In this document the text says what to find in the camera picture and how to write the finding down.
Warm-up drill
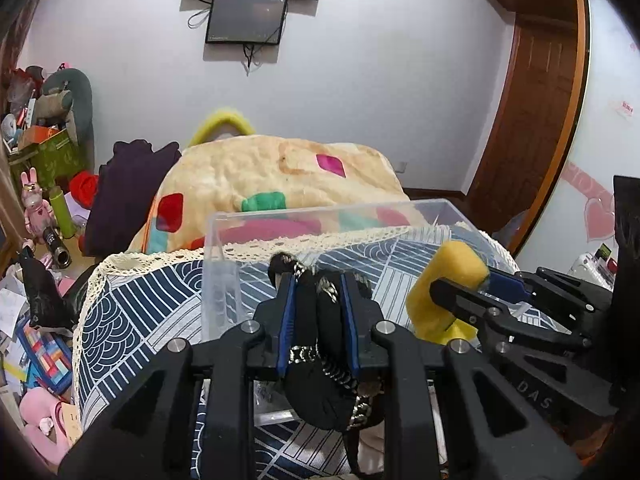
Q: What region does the yellow plush ring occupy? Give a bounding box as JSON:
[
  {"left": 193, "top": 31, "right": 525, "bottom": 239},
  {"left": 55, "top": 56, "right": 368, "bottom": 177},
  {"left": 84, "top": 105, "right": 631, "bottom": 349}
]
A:
[{"left": 187, "top": 107, "right": 257, "bottom": 147}]

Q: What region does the small black wall monitor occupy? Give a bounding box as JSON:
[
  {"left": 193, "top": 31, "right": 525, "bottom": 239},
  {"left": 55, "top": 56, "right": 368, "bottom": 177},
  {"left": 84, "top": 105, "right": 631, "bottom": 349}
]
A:
[{"left": 205, "top": 0, "right": 289, "bottom": 47}]

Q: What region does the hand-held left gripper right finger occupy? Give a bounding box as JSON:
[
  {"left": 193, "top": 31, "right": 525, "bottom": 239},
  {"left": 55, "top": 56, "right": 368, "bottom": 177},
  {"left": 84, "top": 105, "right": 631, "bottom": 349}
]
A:
[{"left": 340, "top": 272, "right": 585, "bottom": 480}]

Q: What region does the black flashlight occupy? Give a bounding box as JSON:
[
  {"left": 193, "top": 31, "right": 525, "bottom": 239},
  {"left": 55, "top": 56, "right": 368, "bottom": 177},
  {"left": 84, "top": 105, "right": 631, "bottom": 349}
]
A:
[{"left": 42, "top": 227, "right": 73, "bottom": 268}]

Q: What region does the white panel with pink hearts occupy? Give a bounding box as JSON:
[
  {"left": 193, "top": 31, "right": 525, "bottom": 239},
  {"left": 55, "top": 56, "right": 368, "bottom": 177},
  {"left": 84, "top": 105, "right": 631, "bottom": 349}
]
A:
[{"left": 520, "top": 0, "right": 640, "bottom": 271}]

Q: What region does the colourful checked book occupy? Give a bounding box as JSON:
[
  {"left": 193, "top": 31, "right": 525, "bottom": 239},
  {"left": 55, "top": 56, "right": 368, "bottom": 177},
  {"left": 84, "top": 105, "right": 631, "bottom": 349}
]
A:
[{"left": 14, "top": 316, "right": 75, "bottom": 397}]

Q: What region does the grey plush toy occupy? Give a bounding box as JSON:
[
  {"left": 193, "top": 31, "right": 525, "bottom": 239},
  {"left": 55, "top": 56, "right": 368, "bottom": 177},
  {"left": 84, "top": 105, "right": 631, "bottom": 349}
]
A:
[{"left": 35, "top": 67, "right": 96, "bottom": 171}]

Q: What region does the green bottle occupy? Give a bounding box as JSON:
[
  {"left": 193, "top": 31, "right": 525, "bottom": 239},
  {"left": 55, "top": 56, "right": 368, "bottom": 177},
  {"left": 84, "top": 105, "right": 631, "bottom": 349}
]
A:
[{"left": 47, "top": 186, "right": 78, "bottom": 242}]

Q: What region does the dark purple cloth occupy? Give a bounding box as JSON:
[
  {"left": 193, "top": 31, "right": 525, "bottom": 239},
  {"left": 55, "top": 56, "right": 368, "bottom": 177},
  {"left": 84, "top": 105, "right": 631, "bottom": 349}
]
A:
[{"left": 84, "top": 140, "right": 182, "bottom": 257}]

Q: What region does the black monitor cable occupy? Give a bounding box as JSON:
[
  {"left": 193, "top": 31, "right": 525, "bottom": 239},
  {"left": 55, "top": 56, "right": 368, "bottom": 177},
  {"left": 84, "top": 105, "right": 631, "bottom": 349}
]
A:
[{"left": 242, "top": 44, "right": 266, "bottom": 77}]

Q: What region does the yellow blanket with coloured patches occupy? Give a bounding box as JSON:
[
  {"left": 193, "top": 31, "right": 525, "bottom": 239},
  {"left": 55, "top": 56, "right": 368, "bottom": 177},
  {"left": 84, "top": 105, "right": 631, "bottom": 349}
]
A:
[{"left": 125, "top": 135, "right": 412, "bottom": 256}]

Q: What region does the pink plush toy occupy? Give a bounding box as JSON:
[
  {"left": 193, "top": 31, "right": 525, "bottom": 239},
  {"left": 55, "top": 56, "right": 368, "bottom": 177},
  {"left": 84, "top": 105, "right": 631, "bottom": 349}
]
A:
[{"left": 19, "top": 389, "right": 71, "bottom": 468}]

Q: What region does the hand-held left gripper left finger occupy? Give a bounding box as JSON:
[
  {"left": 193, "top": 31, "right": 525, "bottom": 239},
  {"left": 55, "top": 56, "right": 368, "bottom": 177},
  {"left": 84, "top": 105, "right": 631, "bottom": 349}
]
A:
[{"left": 57, "top": 272, "right": 302, "bottom": 480}]

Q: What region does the blue patterned lace-trimmed tablecloth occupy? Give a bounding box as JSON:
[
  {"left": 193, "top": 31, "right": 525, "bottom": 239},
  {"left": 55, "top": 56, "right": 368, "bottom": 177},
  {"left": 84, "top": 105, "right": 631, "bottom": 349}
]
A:
[{"left": 71, "top": 225, "right": 522, "bottom": 480}]

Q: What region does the black chain-trimmed cloth bag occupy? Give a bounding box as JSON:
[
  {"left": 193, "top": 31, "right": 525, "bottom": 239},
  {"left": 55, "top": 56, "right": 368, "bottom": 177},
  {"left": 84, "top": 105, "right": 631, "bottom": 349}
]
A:
[{"left": 267, "top": 252, "right": 387, "bottom": 477}]

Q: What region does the green storage box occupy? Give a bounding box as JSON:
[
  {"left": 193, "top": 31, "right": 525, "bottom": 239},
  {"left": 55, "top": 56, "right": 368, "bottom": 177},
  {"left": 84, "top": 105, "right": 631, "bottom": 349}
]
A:
[{"left": 7, "top": 129, "right": 87, "bottom": 192}]

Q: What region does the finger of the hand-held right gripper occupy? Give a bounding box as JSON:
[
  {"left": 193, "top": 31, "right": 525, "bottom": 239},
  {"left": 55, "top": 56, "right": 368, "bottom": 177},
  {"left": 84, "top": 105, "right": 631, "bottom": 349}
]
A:
[
  {"left": 481, "top": 266, "right": 616, "bottom": 322},
  {"left": 429, "top": 279, "right": 593, "bottom": 357}
]

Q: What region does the black bird figure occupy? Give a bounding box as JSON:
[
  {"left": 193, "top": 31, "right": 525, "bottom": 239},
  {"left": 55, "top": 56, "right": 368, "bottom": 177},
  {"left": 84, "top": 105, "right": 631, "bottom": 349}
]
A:
[{"left": 17, "top": 245, "right": 77, "bottom": 333}]

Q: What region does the yellow soft plush piece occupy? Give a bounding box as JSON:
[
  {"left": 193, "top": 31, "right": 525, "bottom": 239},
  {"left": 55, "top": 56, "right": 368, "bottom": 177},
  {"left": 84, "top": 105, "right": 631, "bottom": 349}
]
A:
[{"left": 406, "top": 240, "right": 492, "bottom": 347}]

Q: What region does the clear plastic box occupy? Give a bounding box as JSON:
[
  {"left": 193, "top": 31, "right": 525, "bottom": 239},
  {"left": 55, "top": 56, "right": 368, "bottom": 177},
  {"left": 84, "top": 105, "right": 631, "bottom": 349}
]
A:
[{"left": 202, "top": 198, "right": 503, "bottom": 428}]

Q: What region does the pink rabbit figure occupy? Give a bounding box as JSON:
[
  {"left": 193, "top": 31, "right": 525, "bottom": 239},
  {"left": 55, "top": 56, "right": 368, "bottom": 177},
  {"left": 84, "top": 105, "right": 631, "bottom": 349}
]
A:
[{"left": 20, "top": 167, "right": 56, "bottom": 243}]

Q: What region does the white box with stickers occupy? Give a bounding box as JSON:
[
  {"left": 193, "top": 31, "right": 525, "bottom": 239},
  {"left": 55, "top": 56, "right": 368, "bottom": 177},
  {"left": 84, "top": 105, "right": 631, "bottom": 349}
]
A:
[{"left": 567, "top": 242, "right": 618, "bottom": 292}]

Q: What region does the brown wooden door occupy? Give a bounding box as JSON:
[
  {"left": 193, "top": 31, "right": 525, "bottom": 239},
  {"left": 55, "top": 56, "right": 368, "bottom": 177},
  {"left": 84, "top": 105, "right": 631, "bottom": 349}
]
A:
[{"left": 465, "top": 12, "right": 581, "bottom": 211}]

